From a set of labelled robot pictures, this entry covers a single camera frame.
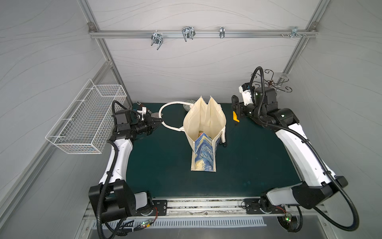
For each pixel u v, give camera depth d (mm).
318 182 389
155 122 719
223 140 763
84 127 681
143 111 728
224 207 749
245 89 594
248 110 590
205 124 1003
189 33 765
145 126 675
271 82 890
